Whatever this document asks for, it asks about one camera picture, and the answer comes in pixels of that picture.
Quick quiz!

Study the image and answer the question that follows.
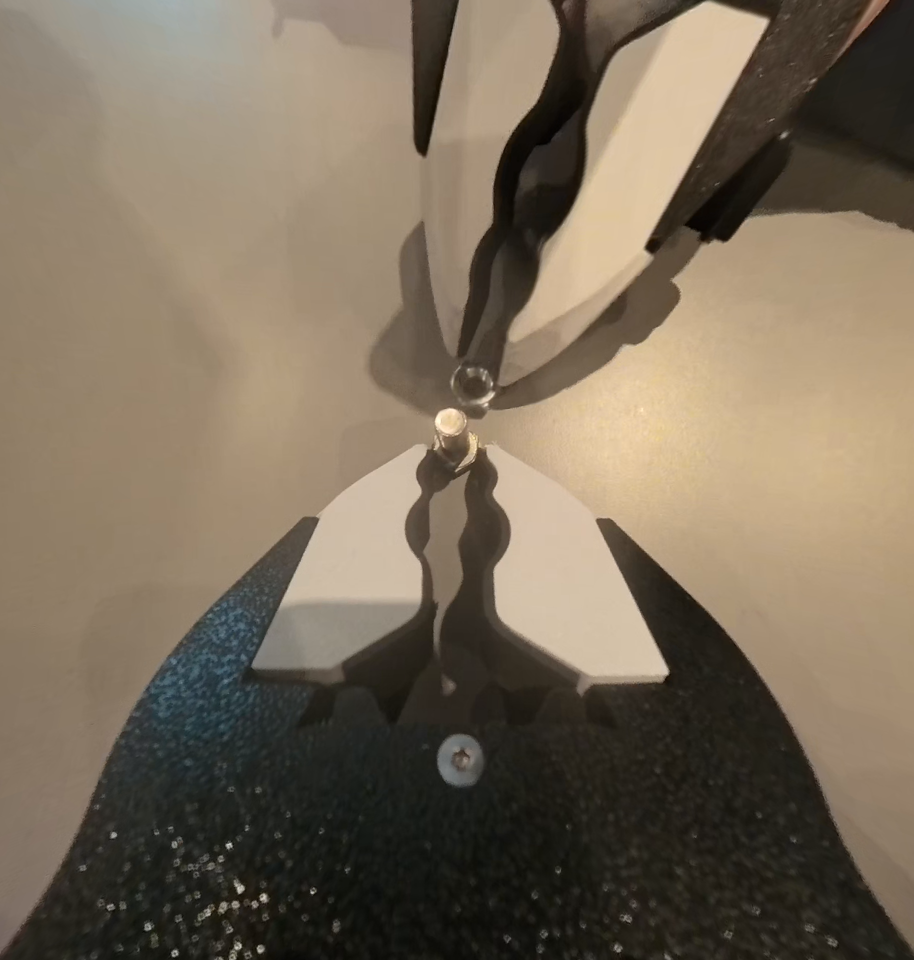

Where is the silver bolt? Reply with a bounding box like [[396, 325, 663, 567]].
[[434, 407, 471, 455]]

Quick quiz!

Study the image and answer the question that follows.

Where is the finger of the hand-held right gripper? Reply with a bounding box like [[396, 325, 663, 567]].
[[475, 0, 772, 380], [419, 0, 578, 366]]

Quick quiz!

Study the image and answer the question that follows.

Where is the silver hex nut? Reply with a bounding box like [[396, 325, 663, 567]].
[[427, 442, 482, 475], [448, 362, 497, 415]]

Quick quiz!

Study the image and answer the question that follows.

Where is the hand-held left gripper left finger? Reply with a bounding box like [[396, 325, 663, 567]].
[[253, 442, 439, 685]]

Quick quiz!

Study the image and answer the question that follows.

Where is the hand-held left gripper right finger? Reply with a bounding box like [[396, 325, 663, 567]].
[[438, 446, 668, 696]]

